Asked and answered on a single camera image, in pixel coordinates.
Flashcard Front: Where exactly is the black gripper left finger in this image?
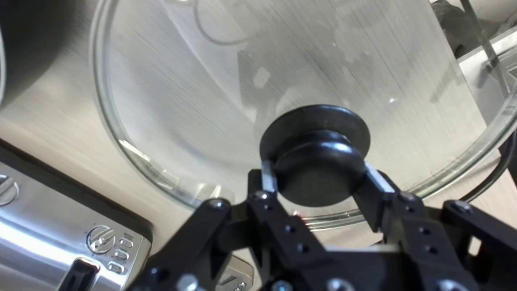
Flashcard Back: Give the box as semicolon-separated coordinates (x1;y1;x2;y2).
128;157;328;291

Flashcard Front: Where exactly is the stainless four-slot toaster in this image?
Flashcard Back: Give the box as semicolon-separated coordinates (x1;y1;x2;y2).
0;136;157;291

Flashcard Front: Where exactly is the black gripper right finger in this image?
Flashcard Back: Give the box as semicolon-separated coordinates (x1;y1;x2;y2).
351;162;517;291

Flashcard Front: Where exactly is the thin black camera cable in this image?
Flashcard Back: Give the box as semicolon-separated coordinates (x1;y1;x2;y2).
459;0;517;205

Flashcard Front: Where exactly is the glass lid with black knob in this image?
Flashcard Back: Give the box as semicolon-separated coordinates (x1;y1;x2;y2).
88;0;517;231

